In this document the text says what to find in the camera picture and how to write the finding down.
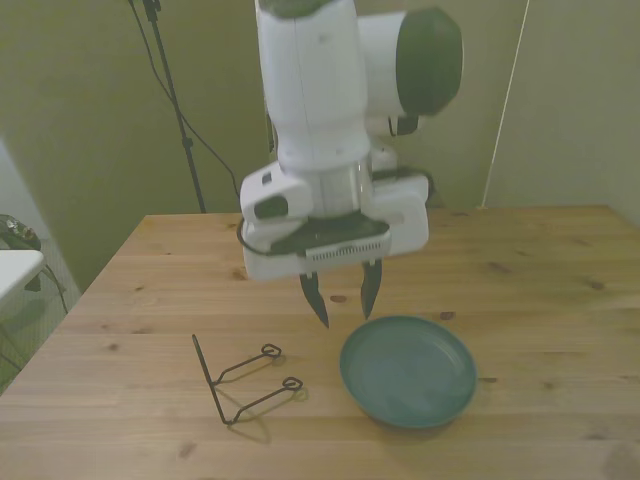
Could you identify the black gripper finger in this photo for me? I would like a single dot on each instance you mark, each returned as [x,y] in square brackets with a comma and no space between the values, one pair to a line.
[370,290]
[314,297]

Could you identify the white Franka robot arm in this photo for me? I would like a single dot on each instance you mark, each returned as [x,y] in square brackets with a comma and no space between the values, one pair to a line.
[312,80]

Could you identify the black tripod stand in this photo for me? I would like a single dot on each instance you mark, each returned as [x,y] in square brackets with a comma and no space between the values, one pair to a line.
[207,142]
[172,95]

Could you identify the white side table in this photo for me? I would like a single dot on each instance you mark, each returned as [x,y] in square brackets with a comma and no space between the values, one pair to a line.
[15,272]

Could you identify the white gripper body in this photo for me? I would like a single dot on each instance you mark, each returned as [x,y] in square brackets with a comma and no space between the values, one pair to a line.
[407,220]

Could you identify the teal round plate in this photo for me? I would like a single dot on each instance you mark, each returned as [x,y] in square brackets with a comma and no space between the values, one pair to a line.
[407,375]

